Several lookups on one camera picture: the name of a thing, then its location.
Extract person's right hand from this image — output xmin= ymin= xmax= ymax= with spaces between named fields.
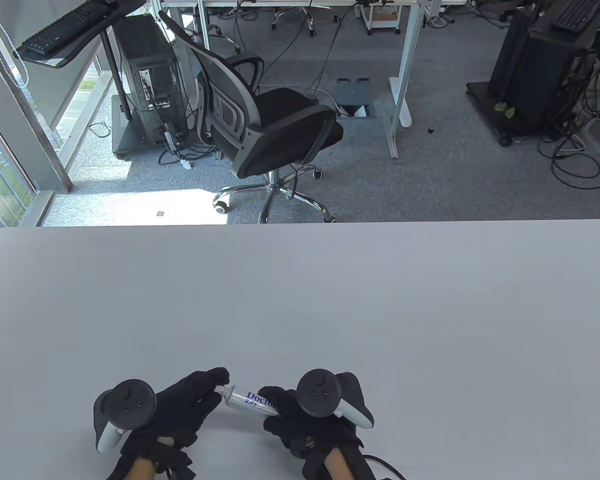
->
xmin=256 ymin=385 xmax=364 ymax=467

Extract person's left hand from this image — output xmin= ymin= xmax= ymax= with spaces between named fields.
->
xmin=121 ymin=367 xmax=231 ymax=464

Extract white toothpaste tube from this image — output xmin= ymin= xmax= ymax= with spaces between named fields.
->
xmin=222 ymin=385 xmax=281 ymax=419

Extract person's right forearm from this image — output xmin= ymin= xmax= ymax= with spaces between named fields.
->
xmin=322 ymin=449 xmax=355 ymax=480

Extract person's left forearm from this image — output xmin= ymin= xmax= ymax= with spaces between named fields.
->
xmin=129 ymin=457 xmax=159 ymax=480

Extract black white right hand controller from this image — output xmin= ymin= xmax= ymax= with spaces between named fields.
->
xmin=295 ymin=369 xmax=375 ymax=430

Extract black white hand controller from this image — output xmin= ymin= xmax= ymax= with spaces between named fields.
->
xmin=93 ymin=379 xmax=158 ymax=454
xmin=295 ymin=369 xmax=375 ymax=430

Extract black white left hand controller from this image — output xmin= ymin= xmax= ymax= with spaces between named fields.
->
xmin=93 ymin=379 xmax=158 ymax=454

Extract grey cart base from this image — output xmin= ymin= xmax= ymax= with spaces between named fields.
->
xmin=110 ymin=94 xmax=191 ymax=162

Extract black mesh office chair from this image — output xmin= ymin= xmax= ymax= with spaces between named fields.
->
xmin=158 ymin=10 xmax=345 ymax=224

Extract grey floor socket box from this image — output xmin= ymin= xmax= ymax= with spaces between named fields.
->
xmin=335 ymin=77 xmax=374 ymax=119

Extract black computer tower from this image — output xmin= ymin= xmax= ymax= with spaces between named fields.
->
xmin=112 ymin=13 xmax=189 ymax=147

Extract black keyboard tray stand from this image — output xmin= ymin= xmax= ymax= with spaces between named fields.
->
xmin=12 ymin=0 xmax=147 ymax=122

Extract black keyboard on tray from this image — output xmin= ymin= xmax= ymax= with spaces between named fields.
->
xmin=17 ymin=0 xmax=113 ymax=56

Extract chrome chair base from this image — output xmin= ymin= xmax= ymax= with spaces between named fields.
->
xmin=269 ymin=7 xmax=317 ymax=38

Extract white rolling cabinet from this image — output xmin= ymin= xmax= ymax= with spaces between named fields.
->
xmin=359 ymin=1 xmax=402 ymax=36

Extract black computer cart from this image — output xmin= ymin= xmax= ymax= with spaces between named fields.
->
xmin=465 ymin=0 xmax=600 ymax=148

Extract black keyboard on cart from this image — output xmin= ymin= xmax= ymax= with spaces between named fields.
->
xmin=552 ymin=0 xmax=600 ymax=34

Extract black left wrist strap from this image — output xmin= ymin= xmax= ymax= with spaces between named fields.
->
xmin=152 ymin=448 xmax=197 ymax=480

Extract black wrist strap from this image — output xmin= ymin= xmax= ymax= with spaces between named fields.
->
xmin=347 ymin=440 xmax=381 ymax=480
xmin=152 ymin=448 xmax=197 ymax=480

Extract black right wrist strap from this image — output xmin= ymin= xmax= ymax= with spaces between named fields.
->
xmin=347 ymin=440 xmax=381 ymax=480

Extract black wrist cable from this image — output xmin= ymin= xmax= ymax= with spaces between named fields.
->
xmin=362 ymin=452 xmax=407 ymax=480

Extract window frame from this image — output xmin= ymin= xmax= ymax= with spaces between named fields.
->
xmin=0 ymin=0 xmax=131 ymax=241

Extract black floor cables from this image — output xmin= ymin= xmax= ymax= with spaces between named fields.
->
xmin=537 ymin=60 xmax=600 ymax=190

